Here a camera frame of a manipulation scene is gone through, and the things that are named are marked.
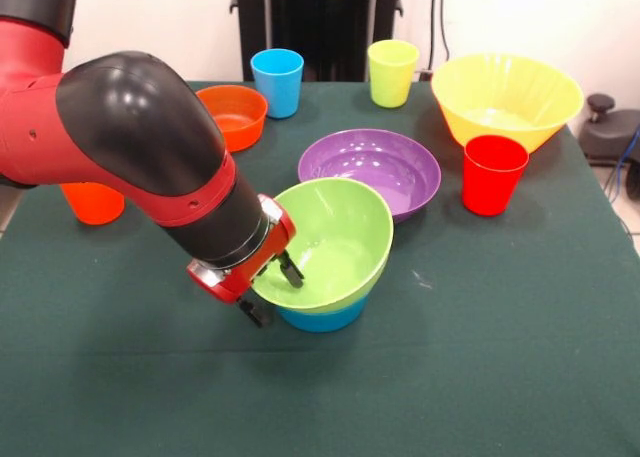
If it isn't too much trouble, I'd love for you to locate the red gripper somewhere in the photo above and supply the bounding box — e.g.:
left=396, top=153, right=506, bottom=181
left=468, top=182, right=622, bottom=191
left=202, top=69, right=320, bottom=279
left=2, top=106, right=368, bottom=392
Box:
left=186, top=209, right=306, bottom=330

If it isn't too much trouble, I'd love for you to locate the blue bowl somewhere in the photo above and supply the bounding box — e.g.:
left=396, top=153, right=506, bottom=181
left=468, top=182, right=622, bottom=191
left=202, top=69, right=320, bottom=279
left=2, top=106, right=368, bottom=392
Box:
left=276, top=291, right=372, bottom=334

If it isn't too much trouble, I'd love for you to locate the green bowl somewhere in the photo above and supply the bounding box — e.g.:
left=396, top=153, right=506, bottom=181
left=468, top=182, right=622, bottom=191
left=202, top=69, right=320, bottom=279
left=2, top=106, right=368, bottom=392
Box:
left=249, top=176, right=395, bottom=313

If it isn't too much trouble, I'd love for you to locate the purple bowl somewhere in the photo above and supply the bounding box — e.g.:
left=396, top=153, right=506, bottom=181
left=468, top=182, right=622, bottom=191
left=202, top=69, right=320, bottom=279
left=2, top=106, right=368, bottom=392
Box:
left=297, top=128, right=442, bottom=224

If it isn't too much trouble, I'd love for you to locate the orange cup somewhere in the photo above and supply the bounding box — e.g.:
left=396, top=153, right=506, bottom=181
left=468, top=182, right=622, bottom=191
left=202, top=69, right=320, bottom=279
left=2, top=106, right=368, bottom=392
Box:
left=59, top=181, right=126, bottom=226

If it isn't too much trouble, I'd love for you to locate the lime green cup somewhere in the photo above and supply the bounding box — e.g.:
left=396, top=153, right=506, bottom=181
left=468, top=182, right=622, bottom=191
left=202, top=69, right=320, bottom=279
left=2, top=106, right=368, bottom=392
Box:
left=367, top=39, right=420, bottom=109

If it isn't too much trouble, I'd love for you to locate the dark green tablecloth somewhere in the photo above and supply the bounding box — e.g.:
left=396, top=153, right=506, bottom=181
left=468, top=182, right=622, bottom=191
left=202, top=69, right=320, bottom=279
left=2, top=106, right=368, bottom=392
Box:
left=0, top=80, right=640, bottom=457

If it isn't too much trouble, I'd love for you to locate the orange bowl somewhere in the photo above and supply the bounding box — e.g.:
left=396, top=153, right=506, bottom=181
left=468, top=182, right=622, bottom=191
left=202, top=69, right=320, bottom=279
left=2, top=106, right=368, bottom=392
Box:
left=195, top=84, right=269, bottom=153

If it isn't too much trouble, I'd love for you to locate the blue cup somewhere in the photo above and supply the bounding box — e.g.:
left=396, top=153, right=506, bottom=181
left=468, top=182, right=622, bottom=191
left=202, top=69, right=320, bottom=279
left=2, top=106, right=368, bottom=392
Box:
left=249, top=48, right=305, bottom=120

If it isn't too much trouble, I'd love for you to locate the red cup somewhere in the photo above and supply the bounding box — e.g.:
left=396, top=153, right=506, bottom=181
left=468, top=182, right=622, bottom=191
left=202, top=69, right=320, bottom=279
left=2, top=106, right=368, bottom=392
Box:
left=461, top=134, right=530, bottom=217

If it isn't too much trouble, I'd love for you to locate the large yellow bowl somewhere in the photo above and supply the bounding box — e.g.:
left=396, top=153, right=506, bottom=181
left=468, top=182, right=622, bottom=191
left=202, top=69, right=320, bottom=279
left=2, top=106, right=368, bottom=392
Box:
left=430, top=52, right=585, bottom=154

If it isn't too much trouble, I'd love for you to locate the black chair base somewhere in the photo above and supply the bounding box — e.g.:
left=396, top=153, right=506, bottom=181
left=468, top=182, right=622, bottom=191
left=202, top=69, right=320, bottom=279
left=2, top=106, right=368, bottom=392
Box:
left=578, top=93, right=640, bottom=166

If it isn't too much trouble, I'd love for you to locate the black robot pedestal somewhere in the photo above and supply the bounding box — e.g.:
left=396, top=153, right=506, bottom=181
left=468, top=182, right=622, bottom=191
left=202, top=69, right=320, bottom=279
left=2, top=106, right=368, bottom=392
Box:
left=230, top=0, right=419, bottom=82

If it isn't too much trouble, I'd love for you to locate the black hanging cable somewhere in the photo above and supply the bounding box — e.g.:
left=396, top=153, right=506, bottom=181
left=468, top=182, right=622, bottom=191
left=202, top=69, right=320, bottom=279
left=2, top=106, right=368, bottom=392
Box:
left=428, top=0, right=452, bottom=74

